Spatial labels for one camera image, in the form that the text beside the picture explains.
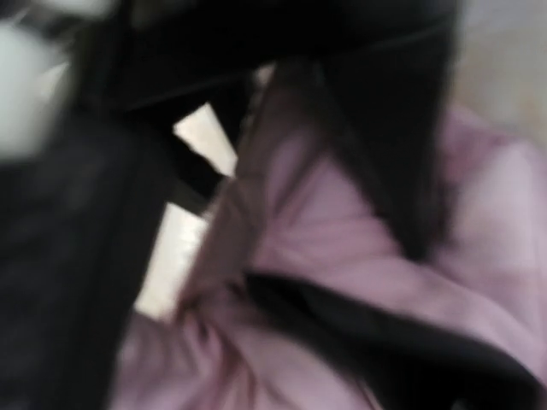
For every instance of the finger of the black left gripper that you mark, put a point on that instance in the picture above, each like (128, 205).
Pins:
(389, 98)

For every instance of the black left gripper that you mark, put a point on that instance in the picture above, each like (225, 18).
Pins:
(79, 218)

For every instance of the pink and black umbrella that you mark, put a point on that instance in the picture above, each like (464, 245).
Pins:
(301, 298)

